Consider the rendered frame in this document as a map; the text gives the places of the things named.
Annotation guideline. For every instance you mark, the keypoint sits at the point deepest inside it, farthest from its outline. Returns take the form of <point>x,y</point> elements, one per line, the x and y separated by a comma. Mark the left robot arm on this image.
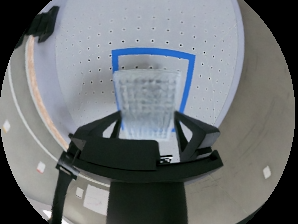
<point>39,25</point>

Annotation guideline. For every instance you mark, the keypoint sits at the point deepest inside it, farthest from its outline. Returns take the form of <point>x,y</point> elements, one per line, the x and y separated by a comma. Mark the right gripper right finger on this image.
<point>204,135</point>

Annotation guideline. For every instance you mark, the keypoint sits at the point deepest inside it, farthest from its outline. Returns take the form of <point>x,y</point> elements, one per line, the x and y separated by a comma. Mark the blue tape outline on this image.
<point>163,52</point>

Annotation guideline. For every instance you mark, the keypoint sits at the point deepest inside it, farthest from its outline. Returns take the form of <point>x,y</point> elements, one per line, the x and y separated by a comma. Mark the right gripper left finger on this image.
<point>97,127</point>

